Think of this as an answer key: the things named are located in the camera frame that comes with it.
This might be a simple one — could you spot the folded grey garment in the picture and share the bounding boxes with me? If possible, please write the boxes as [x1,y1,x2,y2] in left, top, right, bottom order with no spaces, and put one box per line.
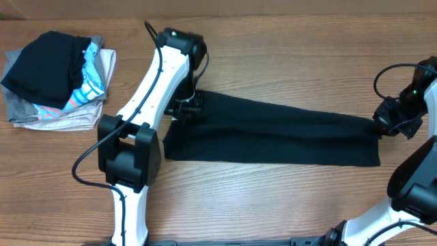
[1,35,108,124]

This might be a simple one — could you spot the folded blue striped garment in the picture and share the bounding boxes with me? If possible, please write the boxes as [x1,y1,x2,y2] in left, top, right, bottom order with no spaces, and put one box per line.
[33,42,106,120]

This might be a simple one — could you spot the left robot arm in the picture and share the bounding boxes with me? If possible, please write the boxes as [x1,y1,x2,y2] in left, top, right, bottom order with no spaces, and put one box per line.
[98,28,207,245]

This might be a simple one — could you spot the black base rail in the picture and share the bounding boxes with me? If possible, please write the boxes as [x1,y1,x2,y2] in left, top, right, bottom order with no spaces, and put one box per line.
[143,236,324,246]

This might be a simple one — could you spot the black t-shirt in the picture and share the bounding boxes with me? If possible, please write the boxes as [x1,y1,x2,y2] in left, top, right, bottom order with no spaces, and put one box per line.
[163,91,380,167]

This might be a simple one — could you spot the folded beige garment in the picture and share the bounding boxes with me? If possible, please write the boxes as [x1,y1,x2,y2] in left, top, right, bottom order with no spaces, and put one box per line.
[14,49,117,131]

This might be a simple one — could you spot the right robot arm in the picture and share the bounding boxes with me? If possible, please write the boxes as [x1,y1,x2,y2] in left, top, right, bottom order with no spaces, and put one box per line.
[290,56,436,246]

